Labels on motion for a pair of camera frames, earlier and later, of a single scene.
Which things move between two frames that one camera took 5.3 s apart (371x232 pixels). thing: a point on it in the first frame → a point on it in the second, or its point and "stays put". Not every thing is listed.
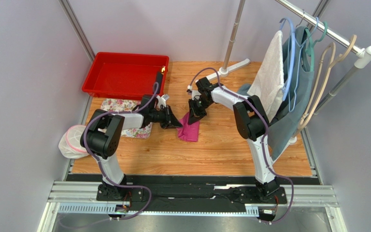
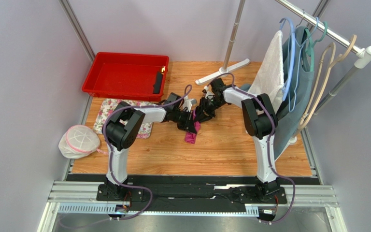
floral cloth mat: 111,105 stays put
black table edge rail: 124,195 stays put
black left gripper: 170,120 → 189,124
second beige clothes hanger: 323,81 stays put
